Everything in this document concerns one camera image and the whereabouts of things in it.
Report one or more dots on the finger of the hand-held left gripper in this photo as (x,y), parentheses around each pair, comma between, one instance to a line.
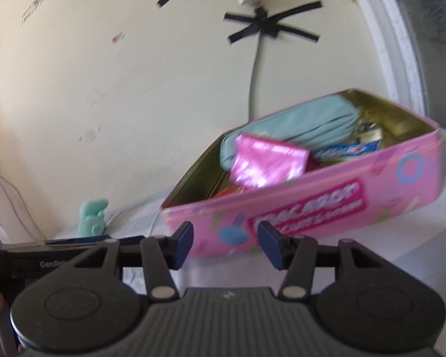
(93,238)

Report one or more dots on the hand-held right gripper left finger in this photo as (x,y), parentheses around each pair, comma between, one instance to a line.
(184,241)

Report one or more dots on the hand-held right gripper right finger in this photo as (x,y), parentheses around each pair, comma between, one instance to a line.
(271,245)

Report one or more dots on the pink tin box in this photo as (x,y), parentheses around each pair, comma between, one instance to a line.
(319,208)

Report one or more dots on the shiny pink packet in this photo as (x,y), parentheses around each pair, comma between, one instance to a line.
(267,161)

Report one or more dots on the large green toothpaste box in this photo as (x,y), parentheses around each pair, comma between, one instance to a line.
(347,151)

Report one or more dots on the teal zipper pouch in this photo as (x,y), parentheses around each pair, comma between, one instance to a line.
(301,126)

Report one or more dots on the teal plush toy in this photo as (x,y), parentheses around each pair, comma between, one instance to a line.
(93,219)

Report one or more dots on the black tape cross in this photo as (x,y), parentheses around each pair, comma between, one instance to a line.
(267,24)

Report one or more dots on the white frosted window frame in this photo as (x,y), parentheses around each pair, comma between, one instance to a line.
(397,44)

